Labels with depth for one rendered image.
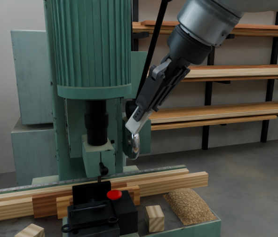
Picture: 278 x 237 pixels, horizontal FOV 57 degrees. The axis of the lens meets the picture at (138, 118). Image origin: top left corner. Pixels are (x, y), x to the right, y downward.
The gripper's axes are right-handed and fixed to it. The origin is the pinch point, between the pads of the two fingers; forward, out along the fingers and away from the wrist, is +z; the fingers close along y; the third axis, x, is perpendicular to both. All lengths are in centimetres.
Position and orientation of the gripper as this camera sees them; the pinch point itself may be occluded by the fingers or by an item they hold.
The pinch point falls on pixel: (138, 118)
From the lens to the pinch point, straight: 53.9
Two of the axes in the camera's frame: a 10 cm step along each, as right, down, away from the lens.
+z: -4.8, 7.1, 5.1
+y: 5.5, -2.1, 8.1
